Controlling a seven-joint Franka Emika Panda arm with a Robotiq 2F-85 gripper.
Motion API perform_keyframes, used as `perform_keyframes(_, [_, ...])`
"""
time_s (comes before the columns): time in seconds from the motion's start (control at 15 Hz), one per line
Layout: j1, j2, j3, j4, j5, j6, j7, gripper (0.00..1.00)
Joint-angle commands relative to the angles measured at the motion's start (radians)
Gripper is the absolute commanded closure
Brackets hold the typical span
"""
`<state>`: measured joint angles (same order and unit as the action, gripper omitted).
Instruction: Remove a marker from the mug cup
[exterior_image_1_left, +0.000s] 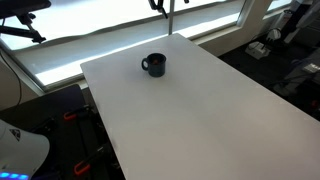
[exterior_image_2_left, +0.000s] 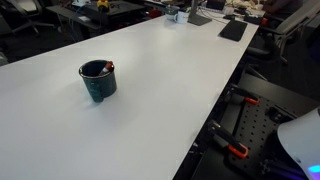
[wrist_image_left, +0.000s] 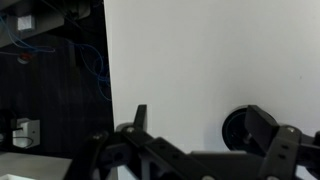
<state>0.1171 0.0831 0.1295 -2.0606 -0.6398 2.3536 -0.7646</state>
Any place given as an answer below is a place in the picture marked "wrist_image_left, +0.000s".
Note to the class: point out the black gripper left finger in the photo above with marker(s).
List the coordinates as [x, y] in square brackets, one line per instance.
[140, 153]

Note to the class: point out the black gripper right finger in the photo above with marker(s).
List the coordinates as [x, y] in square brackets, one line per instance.
[286, 150]

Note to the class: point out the dark teal enamel mug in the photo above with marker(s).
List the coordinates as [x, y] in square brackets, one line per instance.
[233, 130]

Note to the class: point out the white power adapter box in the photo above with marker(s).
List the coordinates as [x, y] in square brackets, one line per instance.
[28, 133]

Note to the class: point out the white square block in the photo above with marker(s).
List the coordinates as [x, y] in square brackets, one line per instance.
[25, 22]

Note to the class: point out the grey metal frame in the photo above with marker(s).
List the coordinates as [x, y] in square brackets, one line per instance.
[43, 23]

